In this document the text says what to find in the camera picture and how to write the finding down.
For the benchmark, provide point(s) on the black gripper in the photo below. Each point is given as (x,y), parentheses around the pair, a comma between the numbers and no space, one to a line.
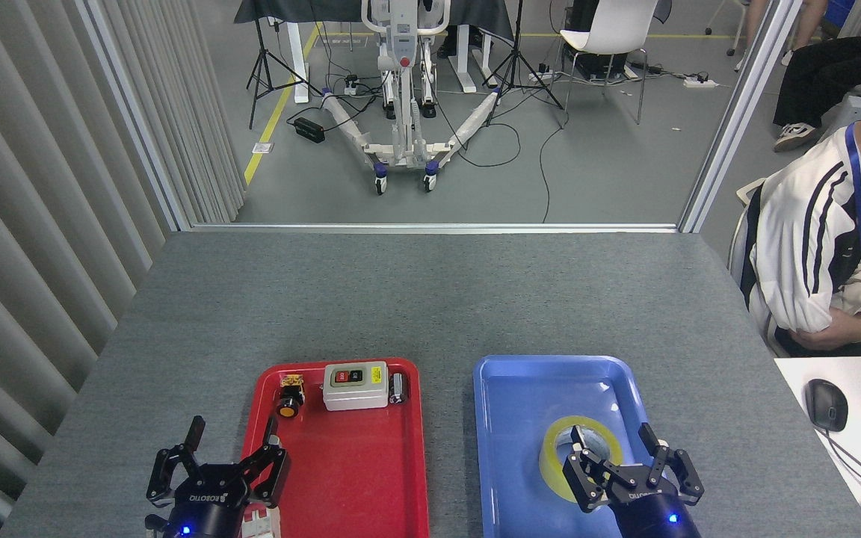
(210,512)
(655,515)

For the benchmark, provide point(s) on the yellow tape roll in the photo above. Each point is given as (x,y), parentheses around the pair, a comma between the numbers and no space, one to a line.
(548,467)

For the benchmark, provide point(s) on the white red terminal block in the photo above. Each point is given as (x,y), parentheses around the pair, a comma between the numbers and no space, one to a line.
(264,523)

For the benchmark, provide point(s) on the black orange push button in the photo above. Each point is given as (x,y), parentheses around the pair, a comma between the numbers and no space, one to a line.
(289,403)

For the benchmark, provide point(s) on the blue plastic tray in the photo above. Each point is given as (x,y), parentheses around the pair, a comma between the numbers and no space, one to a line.
(513,418)

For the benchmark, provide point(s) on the red plastic tray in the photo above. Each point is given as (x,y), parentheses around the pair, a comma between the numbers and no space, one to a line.
(356,463)

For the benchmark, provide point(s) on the small silver black cylinder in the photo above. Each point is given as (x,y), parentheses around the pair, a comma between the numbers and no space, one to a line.
(397,388)

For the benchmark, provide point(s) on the black computer mouse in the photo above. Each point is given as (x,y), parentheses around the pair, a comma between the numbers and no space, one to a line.
(826,403)

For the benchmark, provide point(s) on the seated person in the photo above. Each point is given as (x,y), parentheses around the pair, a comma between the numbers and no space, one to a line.
(793,239)

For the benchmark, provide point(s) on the black power adapter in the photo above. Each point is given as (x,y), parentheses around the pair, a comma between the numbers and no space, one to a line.
(309,129)

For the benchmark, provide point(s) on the white stand on wheels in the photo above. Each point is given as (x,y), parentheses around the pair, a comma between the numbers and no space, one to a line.
(404,142)

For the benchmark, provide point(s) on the white power strip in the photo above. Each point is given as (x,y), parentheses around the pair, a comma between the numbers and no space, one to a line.
(699,83)

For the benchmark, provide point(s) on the black computer case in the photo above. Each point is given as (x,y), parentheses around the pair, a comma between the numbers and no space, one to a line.
(595,63)

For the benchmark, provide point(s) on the black tripod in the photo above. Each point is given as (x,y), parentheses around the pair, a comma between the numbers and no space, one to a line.
(517,52)
(260,52)

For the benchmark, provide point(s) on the grey box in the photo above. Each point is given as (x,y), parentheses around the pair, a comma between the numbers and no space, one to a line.
(853,108)

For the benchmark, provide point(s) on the person in black trousers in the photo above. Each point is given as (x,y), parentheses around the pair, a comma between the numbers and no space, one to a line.
(826,75)

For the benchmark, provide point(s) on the white chair with metal legs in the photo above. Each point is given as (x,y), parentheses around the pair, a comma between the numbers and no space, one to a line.
(613,26)

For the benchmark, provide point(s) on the person's legs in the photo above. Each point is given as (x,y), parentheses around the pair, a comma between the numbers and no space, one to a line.
(804,22)

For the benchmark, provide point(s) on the white switch box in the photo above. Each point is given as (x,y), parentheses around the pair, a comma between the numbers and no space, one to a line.
(356,394)

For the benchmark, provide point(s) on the silver rail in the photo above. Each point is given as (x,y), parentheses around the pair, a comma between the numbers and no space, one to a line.
(430,227)

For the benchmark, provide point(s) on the silver post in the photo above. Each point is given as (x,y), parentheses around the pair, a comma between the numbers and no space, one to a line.
(135,119)
(737,112)

